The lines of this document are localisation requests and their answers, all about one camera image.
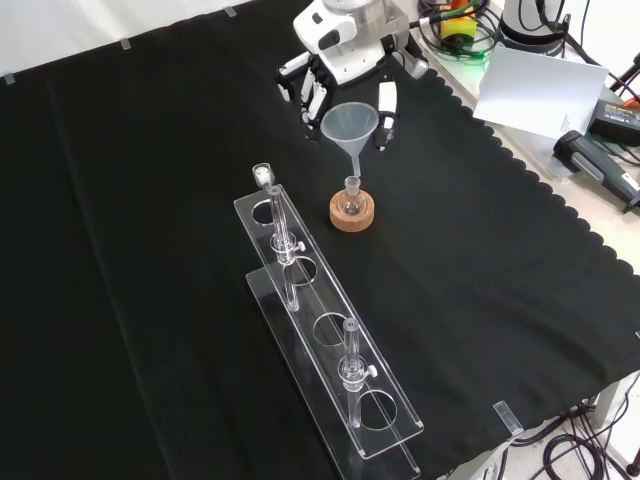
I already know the black handheld device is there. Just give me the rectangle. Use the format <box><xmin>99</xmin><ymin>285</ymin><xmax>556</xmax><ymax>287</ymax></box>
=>
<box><xmin>552</xmin><ymin>130</ymin><xmax>640</xmax><ymax>215</ymax></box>

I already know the clear plastic funnel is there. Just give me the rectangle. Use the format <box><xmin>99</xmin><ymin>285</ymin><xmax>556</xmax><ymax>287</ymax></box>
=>
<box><xmin>320</xmin><ymin>102</ymin><xmax>378</xmax><ymax>189</ymax></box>

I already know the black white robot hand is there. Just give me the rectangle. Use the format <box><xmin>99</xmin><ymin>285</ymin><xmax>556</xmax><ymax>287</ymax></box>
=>
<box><xmin>275</xmin><ymin>0</ymin><xmax>400</xmax><ymax>151</ymax></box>

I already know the yellow stop button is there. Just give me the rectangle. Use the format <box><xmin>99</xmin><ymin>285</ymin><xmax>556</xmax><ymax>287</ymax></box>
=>
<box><xmin>438</xmin><ymin>0</ymin><xmax>477</xmax><ymax>47</ymax></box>

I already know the black cloth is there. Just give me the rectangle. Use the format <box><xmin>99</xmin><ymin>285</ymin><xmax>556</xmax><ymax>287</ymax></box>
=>
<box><xmin>0</xmin><ymin>0</ymin><xmax>640</xmax><ymax>480</ymax></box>

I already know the black floor cable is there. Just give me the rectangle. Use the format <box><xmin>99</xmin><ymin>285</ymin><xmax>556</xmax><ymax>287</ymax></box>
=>
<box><xmin>542</xmin><ymin>372</ymin><xmax>640</xmax><ymax>480</ymax></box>

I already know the black power adapter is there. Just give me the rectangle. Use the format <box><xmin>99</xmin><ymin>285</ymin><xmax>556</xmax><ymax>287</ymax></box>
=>
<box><xmin>587</xmin><ymin>97</ymin><xmax>640</xmax><ymax>148</ymax></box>

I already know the round-bottom glass flask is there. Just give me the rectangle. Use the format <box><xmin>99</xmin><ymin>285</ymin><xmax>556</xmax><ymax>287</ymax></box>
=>
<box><xmin>335</xmin><ymin>175</ymin><xmax>369</xmax><ymax>219</ymax></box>

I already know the cork ring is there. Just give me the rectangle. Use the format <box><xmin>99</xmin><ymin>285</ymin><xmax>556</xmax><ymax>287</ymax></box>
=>
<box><xmin>328</xmin><ymin>191</ymin><xmax>376</xmax><ymax>234</ymax></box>

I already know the clear funnel stand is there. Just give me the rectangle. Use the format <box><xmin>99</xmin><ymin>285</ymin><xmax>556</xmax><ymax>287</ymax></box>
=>
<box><xmin>233</xmin><ymin>183</ymin><xmax>425</xmax><ymax>480</ymax></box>

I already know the pale board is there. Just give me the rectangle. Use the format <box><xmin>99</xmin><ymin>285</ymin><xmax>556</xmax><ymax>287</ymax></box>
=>
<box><xmin>472</xmin><ymin>42</ymin><xmax>610</xmax><ymax>139</ymax></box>

